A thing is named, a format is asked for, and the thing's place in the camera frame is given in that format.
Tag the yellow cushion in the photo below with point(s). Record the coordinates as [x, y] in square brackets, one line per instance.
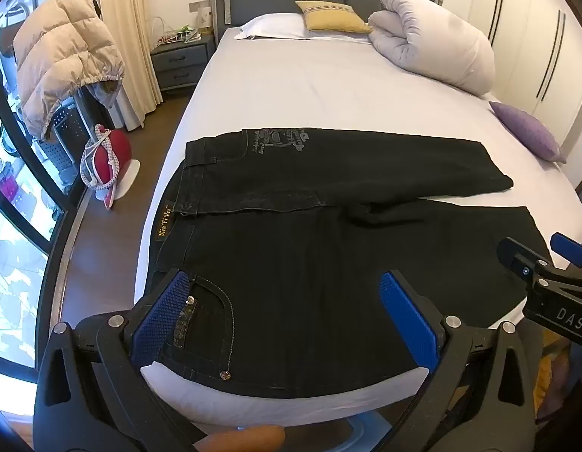
[333, 16]

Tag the white pillow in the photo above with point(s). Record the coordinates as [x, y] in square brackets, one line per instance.
[272, 26]

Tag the white bedside lamp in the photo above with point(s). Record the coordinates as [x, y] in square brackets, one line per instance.
[205, 19]

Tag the black perforated chair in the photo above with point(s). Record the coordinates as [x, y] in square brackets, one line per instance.
[69, 141]

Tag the white stand base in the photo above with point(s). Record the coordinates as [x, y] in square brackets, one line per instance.
[128, 179]

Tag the beige puffer jacket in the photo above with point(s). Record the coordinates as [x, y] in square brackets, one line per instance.
[60, 56]

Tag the cream curtain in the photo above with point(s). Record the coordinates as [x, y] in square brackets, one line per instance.
[126, 33]

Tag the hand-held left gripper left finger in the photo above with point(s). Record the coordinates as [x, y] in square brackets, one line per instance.
[164, 310]

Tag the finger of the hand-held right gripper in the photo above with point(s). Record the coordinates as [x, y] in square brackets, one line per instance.
[517, 254]
[571, 249]

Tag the purple cushion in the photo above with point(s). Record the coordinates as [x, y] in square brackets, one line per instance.
[531, 132]

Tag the white bed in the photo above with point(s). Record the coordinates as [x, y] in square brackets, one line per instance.
[295, 89]

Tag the white wardrobe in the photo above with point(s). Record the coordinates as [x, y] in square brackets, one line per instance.
[522, 19]

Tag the folded white duvet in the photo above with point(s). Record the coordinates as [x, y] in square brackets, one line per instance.
[432, 42]

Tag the grey nightstand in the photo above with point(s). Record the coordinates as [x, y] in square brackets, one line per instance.
[182, 63]

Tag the glass window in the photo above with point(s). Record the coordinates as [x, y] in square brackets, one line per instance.
[17, 268]

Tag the black denim pants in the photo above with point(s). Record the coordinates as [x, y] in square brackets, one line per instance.
[295, 268]

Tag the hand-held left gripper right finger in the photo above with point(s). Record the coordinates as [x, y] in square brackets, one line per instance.
[409, 320]

